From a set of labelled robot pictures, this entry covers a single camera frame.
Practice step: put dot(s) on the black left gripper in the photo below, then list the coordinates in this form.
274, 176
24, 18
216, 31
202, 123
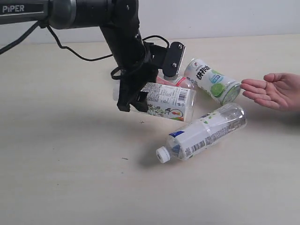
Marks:
132, 80

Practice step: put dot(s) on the floral label clear bottle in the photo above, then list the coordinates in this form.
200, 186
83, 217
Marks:
169, 102

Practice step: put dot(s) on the pink peach drink bottle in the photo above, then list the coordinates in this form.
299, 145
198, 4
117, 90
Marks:
180, 81

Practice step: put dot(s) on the large white label bottle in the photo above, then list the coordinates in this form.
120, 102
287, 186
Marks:
202, 133

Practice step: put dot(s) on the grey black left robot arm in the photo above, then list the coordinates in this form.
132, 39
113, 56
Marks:
119, 23

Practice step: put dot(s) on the lime label drink bottle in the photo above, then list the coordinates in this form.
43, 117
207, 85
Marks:
221, 88

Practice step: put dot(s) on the person's open hand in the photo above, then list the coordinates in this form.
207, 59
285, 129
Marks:
278, 91

